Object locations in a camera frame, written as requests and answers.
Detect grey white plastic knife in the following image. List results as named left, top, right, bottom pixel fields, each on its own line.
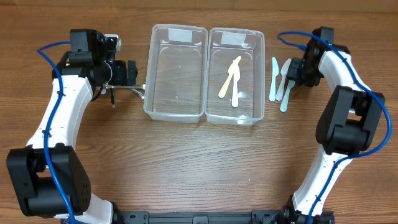
left=276, top=58, right=292, bottom=101

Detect light blue plastic knife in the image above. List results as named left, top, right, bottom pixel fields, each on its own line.
left=269, top=57, right=279, bottom=102

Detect pale green plastic knife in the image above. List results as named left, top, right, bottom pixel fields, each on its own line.
left=280, top=80, right=295, bottom=113

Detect yellow plastic knife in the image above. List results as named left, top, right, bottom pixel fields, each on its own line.
left=218, top=56, right=241, bottom=98

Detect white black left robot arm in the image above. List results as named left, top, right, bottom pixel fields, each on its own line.
left=6, top=29, right=137, bottom=223

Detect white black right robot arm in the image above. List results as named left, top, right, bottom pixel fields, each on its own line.
left=278, top=27, right=392, bottom=223

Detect left clear plastic container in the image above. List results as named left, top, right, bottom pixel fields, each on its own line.
left=143, top=24, right=208, bottom=123

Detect clear plastic container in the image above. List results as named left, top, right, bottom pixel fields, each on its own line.
left=143, top=24, right=208, bottom=123
left=205, top=27, right=266, bottom=126

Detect right clear plastic container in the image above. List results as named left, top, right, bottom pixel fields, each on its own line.
left=205, top=27, right=266, bottom=126

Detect silver metal fork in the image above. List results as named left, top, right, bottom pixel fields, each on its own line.
left=131, top=89, right=145, bottom=100
left=103, top=84, right=146, bottom=90

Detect black handled metal fork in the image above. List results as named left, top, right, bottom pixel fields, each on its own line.
left=110, top=88, right=116, bottom=108

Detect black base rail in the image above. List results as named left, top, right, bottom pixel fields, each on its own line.
left=119, top=210, right=336, bottom=224

